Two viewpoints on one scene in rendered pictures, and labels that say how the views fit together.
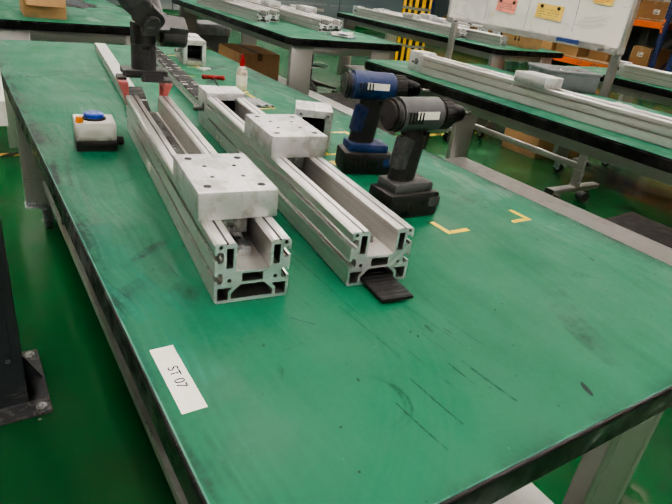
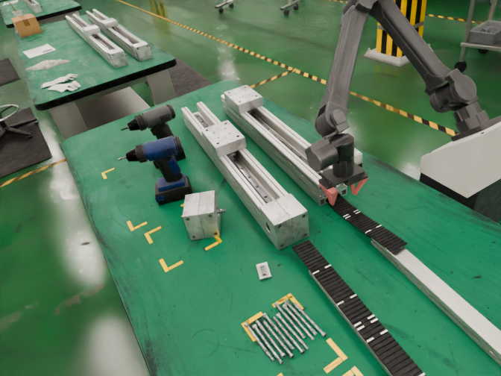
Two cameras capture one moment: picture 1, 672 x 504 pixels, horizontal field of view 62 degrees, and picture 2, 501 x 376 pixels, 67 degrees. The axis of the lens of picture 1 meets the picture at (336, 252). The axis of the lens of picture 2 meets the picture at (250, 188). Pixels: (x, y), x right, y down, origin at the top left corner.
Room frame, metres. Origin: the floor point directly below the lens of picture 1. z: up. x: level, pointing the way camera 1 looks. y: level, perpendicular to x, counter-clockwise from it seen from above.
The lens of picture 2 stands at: (2.23, 0.42, 1.55)
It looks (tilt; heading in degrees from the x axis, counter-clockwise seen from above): 37 degrees down; 191
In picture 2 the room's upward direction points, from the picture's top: 11 degrees counter-clockwise
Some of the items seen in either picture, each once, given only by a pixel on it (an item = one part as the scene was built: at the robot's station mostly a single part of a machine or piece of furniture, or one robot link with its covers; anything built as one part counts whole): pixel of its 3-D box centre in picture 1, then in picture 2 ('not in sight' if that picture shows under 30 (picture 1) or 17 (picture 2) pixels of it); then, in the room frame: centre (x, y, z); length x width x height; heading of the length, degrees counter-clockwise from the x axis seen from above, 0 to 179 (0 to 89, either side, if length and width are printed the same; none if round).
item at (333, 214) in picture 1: (281, 165); (226, 152); (1.08, 0.13, 0.82); 0.80 x 0.10 x 0.09; 29
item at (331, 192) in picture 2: (155, 91); (335, 189); (1.39, 0.49, 0.86); 0.07 x 0.07 x 0.09; 30
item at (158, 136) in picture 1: (184, 168); (272, 135); (0.98, 0.30, 0.82); 0.80 x 0.10 x 0.09; 29
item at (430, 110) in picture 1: (422, 155); (153, 139); (1.04, -0.14, 0.89); 0.20 x 0.08 x 0.22; 125
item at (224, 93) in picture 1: (216, 107); (288, 219); (1.46, 0.36, 0.83); 0.12 x 0.09 x 0.10; 119
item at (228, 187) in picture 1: (222, 192); (243, 101); (0.76, 0.17, 0.87); 0.16 x 0.11 x 0.07; 29
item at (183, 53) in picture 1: (188, 50); not in sight; (2.34, 0.69, 0.83); 0.11 x 0.10 x 0.10; 120
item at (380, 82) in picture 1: (381, 123); (157, 171); (1.26, -0.06, 0.89); 0.20 x 0.08 x 0.22; 108
